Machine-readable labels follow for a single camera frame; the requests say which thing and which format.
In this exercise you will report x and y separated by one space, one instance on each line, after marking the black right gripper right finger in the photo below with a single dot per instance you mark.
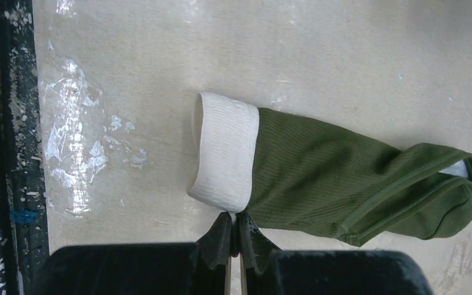
255 250

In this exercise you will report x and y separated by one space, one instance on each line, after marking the olive green underwear cream waistband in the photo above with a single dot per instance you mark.
292 172

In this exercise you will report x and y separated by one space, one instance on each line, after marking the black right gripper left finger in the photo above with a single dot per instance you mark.
213 272

